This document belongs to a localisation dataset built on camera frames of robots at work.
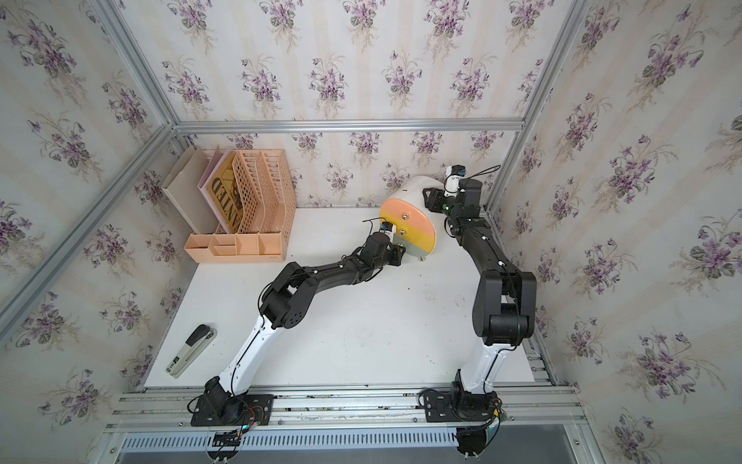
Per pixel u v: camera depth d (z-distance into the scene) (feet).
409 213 2.97
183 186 2.94
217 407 2.06
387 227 3.05
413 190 3.07
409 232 3.13
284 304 2.03
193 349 2.67
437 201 2.62
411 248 3.20
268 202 3.79
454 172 2.59
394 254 3.05
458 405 2.21
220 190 3.05
